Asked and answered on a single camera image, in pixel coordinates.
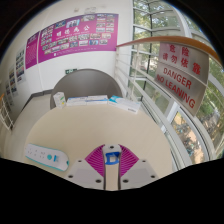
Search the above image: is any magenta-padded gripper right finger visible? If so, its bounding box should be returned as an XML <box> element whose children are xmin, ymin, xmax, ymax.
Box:
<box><xmin>117</xmin><ymin>144</ymin><xmax>160</xmax><ymax>191</ymax></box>

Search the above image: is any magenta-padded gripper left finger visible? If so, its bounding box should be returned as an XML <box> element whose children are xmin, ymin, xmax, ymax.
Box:
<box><xmin>65</xmin><ymin>144</ymin><xmax>108</xmax><ymax>191</ymax></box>

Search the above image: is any blue and white charger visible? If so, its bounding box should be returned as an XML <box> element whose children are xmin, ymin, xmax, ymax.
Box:
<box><xmin>101</xmin><ymin>143</ymin><xmax>123</xmax><ymax>192</ymax></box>

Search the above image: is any white and teal power strip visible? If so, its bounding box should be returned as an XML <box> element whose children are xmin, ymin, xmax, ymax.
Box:
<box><xmin>24</xmin><ymin>143</ymin><xmax>70</xmax><ymax>173</ymax></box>

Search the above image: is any flat white blue box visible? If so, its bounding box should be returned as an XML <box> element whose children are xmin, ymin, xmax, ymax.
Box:
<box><xmin>107</xmin><ymin>95</ymin><xmax>142</xmax><ymax>115</ymax></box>

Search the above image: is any white railing with orange handrail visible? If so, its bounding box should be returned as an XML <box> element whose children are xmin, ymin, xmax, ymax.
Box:
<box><xmin>114</xmin><ymin>35</ymin><xmax>224</xmax><ymax>168</ymax></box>

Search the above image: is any small white green carton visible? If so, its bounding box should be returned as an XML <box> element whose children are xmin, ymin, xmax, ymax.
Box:
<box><xmin>53</xmin><ymin>91</ymin><xmax>67</xmax><ymax>109</ymax></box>

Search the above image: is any red-lettered danger sign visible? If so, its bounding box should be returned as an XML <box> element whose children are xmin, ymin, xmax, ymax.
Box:
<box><xmin>153</xmin><ymin>41</ymin><xmax>211</xmax><ymax>117</ymax></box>

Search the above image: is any white stair railing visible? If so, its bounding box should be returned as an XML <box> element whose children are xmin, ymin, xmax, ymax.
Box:
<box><xmin>0</xmin><ymin>92</ymin><xmax>15</xmax><ymax>132</ymax></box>

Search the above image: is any white photo display board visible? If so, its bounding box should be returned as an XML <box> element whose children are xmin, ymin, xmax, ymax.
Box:
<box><xmin>6</xmin><ymin>65</ymin><xmax>18</xmax><ymax>98</ymax></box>
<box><xmin>14</xmin><ymin>47</ymin><xmax>27</xmax><ymax>85</ymax></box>

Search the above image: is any large magenta photo poster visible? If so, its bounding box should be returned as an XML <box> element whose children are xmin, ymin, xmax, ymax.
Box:
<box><xmin>37</xmin><ymin>12</ymin><xmax>120</xmax><ymax>64</ymax></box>

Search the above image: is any narrow magenta text poster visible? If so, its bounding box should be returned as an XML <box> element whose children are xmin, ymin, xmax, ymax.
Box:
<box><xmin>24</xmin><ymin>31</ymin><xmax>41</xmax><ymax>70</ymax></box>

